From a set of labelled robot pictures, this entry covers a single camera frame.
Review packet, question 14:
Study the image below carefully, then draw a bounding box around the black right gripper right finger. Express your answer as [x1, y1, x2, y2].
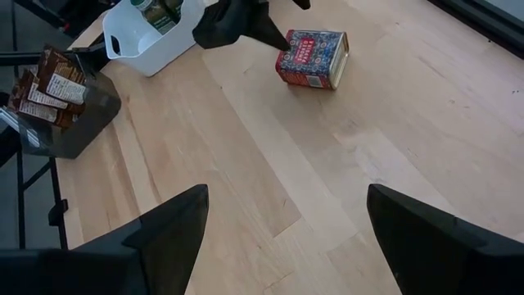
[366, 183, 490, 295]

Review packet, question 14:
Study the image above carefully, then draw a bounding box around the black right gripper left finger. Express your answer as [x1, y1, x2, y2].
[75, 184, 210, 295]

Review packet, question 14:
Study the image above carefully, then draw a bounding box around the green-lidded glass spice jar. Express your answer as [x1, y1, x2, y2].
[130, 0, 179, 36]

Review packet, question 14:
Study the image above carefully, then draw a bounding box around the white plastic bin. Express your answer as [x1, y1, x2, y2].
[102, 0, 208, 78]

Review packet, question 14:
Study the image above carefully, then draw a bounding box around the grey translucent plastic bin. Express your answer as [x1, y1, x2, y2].
[0, 44, 123, 160]

